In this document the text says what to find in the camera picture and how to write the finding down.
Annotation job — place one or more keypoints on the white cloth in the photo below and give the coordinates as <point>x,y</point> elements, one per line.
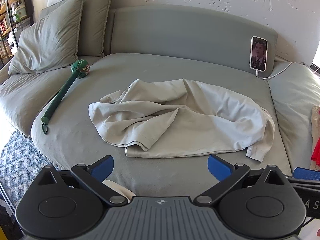
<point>120,188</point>

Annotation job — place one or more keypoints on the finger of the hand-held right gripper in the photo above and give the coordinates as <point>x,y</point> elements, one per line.
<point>306,173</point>

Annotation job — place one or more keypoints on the bookshelf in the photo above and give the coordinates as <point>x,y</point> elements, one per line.
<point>5,30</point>

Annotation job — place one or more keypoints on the cream cloth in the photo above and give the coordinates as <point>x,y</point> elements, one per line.
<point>316,122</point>

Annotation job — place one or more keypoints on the red cloth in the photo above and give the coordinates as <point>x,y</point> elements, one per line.
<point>317,155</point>

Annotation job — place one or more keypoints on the grey patterned rug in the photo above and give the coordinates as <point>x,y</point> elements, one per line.
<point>17,160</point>

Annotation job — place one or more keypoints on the grey round sofa bed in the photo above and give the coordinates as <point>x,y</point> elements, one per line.
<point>100,142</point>

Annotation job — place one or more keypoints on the large beige pillow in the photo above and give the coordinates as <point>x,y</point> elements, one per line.
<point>47,42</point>

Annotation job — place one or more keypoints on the beige sofa seat cushion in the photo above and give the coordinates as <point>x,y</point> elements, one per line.
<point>22,100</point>

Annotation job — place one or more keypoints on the grey padded side cushion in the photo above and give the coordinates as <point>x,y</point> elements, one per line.
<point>295,100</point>

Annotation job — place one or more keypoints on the beige square cushion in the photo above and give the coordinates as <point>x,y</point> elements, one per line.
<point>95,25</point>

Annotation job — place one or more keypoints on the green massage stick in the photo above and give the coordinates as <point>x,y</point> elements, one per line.
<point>61,93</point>

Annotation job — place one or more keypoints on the white smartphone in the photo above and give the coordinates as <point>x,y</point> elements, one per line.
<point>258,52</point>

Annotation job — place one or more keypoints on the beige t-shirt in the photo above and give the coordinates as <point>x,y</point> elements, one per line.
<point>175,120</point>

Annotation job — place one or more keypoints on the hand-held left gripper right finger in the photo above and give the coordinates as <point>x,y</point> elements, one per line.
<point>220,167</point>

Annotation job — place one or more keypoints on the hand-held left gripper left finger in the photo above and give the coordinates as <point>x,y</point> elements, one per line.
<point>103,167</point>

